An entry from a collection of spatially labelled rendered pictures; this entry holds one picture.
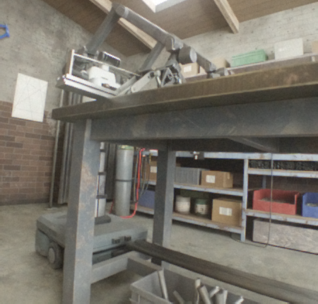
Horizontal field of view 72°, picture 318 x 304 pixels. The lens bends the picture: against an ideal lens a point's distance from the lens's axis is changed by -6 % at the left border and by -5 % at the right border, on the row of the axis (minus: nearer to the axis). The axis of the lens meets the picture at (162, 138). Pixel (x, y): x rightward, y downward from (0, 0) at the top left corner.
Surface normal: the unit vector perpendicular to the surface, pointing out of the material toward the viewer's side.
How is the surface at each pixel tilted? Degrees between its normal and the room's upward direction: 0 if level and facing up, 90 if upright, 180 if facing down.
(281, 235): 90
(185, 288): 90
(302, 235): 90
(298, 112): 90
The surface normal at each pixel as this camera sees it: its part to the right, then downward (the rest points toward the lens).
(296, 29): -0.60, -0.12
